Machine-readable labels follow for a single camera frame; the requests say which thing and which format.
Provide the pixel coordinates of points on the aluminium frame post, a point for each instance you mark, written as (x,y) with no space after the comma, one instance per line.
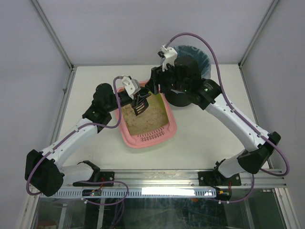
(51,32)
(265,19)

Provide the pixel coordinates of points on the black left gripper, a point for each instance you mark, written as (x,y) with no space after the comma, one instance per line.
(143,94)

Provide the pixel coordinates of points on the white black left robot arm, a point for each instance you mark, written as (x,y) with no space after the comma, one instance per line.
(45,169)

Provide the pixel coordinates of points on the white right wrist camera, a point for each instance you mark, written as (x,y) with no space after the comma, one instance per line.
(168,56)

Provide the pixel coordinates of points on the beige pellet cat litter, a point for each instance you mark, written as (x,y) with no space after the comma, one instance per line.
(152,118)

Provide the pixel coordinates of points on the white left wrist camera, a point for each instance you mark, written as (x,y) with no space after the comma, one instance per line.
(131,86)

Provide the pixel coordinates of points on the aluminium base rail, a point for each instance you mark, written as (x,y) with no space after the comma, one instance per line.
(155,176)

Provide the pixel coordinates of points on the aluminium left frame post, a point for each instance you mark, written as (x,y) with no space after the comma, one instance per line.
(51,32)

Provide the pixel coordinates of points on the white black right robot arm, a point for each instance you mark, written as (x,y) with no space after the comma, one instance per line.
(258,143)

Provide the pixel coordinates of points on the white slotted cable duct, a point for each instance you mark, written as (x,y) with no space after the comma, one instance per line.
(145,192)

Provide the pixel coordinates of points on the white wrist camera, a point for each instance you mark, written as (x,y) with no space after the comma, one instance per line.
(168,56)
(131,86)

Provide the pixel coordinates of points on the pink cat litter box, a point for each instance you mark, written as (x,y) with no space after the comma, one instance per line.
(153,137)

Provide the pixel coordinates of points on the black slotted litter scoop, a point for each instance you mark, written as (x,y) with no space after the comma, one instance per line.
(140,103)

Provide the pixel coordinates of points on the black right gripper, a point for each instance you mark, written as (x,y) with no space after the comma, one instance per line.
(155,79)

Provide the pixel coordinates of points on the black bin with blue liner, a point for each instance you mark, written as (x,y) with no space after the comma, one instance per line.
(177,98)

